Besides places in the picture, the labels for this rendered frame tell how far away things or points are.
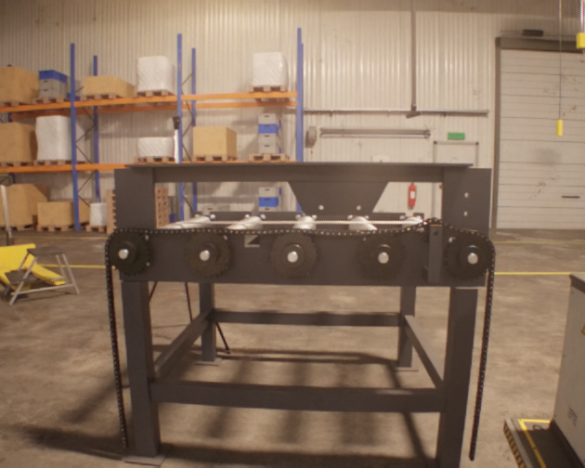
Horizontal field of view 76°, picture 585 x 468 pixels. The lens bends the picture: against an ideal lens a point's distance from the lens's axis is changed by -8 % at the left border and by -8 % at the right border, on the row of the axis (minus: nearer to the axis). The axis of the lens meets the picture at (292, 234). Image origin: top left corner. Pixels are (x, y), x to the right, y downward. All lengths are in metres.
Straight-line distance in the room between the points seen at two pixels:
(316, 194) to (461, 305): 0.64
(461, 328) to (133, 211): 1.24
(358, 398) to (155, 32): 11.19
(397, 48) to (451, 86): 1.65
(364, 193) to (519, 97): 10.38
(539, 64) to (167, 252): 11.28
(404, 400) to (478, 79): 10.32
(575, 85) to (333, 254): 11.36
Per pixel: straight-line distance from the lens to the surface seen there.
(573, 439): 1.42
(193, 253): 1.44
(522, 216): 11.57
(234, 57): 11.15
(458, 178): 1.47
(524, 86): 11.78
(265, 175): 1.44
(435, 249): 1.39
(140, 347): 1.65
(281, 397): 1.60
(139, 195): 1.55
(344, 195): 1.42
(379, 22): 11.26
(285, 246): 1.35
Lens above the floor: 1.10
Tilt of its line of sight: 7 degrees down
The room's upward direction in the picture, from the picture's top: straight up
